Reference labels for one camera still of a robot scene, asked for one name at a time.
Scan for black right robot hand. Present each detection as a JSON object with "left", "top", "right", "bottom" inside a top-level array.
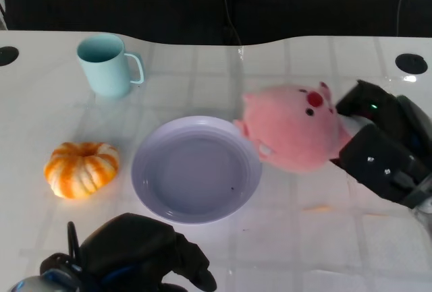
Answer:
[{"left": 335, "top": 79, "right": 432, "bottom": 210}]

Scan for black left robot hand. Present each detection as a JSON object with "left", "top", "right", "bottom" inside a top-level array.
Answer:
[{"left": 76, "top": 212, "right": 217, "bottom": 292}]

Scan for pink plush pig doll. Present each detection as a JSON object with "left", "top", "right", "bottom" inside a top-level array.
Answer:
[{"left": 232, "top": 81, "right": 352, "bottom": 175}]

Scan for lavender plastic plate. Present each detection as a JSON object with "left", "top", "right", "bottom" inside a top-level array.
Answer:
[{"left": 130, "top": 115, "right": 263, "bottom": 226}]

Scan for orange white plush pumpkin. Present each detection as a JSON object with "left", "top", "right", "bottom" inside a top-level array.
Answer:
[{"left": 43, "top": 141, "right": 120, "bottom": 200}]

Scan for black table grommet hole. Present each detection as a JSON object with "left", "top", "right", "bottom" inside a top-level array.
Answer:
[
  {"left": 394, "top": 53, "right": 428, "bottom": 73},
  {"left": 0, "top": 46, "right": 20, "bottom": 67}
]

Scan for light teal plastic mug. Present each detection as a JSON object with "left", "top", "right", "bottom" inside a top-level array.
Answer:
[{"left": 76, "top": 33, "right": 145, "bottom": 98}]

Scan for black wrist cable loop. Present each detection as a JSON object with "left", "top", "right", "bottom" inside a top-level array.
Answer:
[{"left": 66, "top": 221, "right": 81, "bottom": 268}]

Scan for thin black cable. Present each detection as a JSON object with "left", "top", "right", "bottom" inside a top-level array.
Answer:
[
  {"left": 396, "top": 0, "right": 416, "bottom": 36},
  {"left": 222, "top": 0, "right": 243, "bottom": 46}
]

